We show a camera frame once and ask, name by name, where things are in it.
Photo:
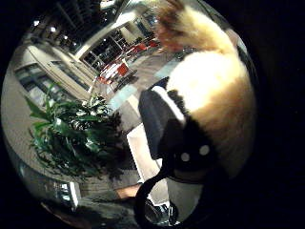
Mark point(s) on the green potted plant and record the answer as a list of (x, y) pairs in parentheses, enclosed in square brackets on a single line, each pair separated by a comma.
[(74, 130)]

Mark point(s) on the brown and white soft toy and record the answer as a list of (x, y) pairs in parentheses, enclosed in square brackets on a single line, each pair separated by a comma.
[(209, 82)]

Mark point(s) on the red chair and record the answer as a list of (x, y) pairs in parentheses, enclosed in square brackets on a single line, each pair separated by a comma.
[(122, 69), (140, 47), (153, 43)]

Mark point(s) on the white table with red chairs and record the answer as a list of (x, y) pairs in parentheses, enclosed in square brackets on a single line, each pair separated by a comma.
[(109, 72)]

